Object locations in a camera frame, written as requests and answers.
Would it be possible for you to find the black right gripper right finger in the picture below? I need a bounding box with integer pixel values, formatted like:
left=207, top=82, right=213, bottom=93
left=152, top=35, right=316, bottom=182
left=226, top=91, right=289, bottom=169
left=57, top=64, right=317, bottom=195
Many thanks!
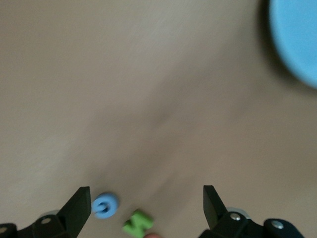
left=200, top=185, right=265, bottom=238

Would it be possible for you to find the green foam letter N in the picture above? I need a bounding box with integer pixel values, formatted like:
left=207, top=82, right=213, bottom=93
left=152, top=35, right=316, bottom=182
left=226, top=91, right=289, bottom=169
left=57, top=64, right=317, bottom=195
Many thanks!
left=123, top=209, right=154, bottom=238

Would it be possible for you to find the blue plate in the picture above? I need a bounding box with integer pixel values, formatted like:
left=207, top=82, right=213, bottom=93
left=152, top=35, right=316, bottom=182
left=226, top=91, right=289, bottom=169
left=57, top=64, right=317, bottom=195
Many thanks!
left=268, top=0, right=317, bottom=90

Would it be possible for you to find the blue foam letter G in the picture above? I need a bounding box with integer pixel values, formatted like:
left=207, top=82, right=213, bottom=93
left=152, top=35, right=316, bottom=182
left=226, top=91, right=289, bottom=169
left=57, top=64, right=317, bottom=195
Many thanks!
left=91, top=192, right=119, bottom=219

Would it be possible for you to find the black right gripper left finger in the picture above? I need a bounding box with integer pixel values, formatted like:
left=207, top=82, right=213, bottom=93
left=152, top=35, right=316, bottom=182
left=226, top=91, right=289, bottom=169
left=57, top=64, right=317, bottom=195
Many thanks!
left=18, top=186, right=92, bottom=238

